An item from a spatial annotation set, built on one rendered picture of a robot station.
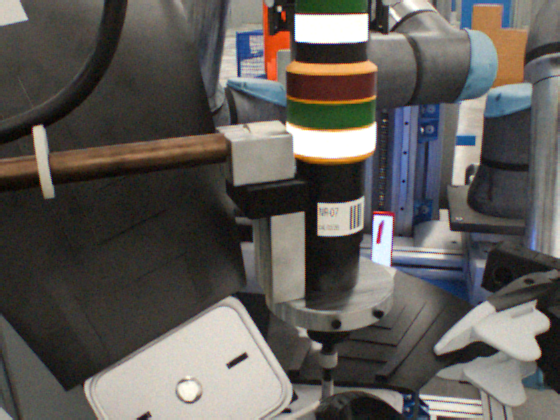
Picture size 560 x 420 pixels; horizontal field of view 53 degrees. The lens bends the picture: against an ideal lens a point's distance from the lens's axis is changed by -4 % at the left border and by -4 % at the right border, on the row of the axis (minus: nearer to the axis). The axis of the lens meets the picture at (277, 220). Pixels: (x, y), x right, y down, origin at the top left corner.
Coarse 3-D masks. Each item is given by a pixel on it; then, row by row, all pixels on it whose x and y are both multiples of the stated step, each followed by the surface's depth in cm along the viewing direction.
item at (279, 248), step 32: (224, 128) 28; (256, 160) 26; (288, 160) 27; (256, 192) 26; (288, 192) 27; (256, 224) 30; (288, 224) 28; (256, 256) 31; (288, 256) 28; (288, 288) 29; (352, 288) 30; (384, 288) 30; (288, 320) 29; (320, 320) 29; (352, 320) 29
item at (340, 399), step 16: (336, 400) 25; (352, 400) 26; (368, 400) 27; (304, 416) 25; (320, 416) 24; (336, 416) 24; (352, 416) 25; (368, 416) 27; (384, 416) 27; (400, 416) 28
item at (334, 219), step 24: (312, 168) 28; (336, 168) 27; (360, 168) 28; (312, 192) 28; (336, 192) 28; (360, 192) 29; (312, 216) 29; (336, 216) 28; (360, 216) 29; (312, 240) 29; (336, 240) 29; (360, 240) 30; (312, 264) 30; (336, 264) 29; (312, 288) 30; (336, 288) 30; (312, 336) 32; (336, 336) 31
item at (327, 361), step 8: (320, 352) 33; (328, 352) 33; (336, 352) 33; (320, 360) 33; (328, 360) 33; (336, 360) 33; (328, 368) 33; (328, 376) 34; (328, 384) 34; (328, 392) 34
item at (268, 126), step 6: (276, 120) 28; (246, 126) 27; (252, 126) 27; (258, 126) 27; (264, 126) 27; (270, 126) 27; (276, 126) 27; (282, 126) 27; (246, 132) 27; (252, 132) 26; (258, 132) 27
